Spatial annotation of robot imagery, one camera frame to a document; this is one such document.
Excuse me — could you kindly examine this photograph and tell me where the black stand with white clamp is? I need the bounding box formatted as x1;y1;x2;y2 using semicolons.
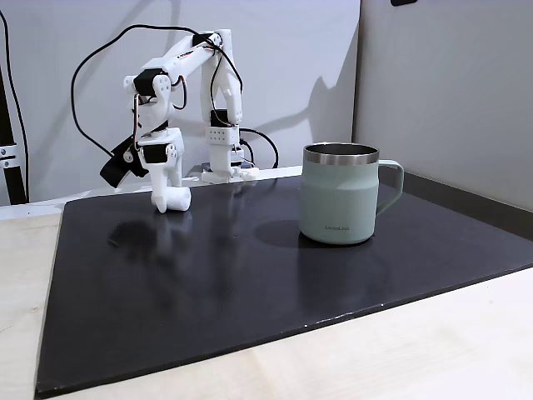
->
0;64;28;206

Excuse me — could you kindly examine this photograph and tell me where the long black camera cable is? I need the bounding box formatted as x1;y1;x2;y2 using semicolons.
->
70;23;244;158

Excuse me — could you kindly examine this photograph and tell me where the black cable at arm base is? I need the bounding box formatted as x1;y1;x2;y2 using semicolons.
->
238;127;280;170

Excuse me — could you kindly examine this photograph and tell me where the white gauze roll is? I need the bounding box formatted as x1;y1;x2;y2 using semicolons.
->
164;187;193;214

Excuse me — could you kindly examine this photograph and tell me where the mint green metal-rimmed mug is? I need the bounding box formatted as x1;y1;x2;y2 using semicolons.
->
298;142;406;246

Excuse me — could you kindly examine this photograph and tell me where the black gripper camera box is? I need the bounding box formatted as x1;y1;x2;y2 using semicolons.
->
98;136;148;188

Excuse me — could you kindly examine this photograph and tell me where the black table mat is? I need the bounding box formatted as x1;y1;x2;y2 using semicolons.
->
33;164;533;398

